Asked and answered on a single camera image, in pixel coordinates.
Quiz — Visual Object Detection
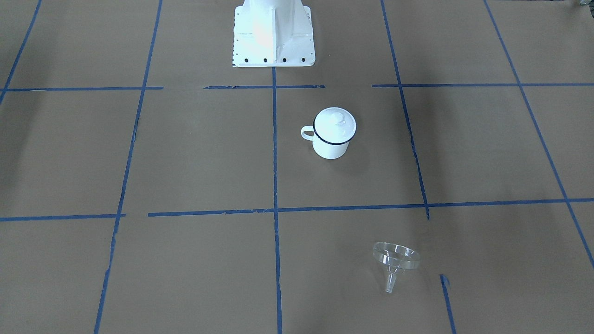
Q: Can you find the white mug lid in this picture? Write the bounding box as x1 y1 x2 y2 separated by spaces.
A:
313 107 357 145

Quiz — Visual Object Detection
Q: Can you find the clear plastic funnel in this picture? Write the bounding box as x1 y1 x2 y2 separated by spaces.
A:
373 242 421 293

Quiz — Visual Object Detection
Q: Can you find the white enamel mug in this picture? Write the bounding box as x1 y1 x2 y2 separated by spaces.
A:
300 125 354 160

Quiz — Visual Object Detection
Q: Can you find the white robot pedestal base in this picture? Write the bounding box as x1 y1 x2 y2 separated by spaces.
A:
232 0 316 68

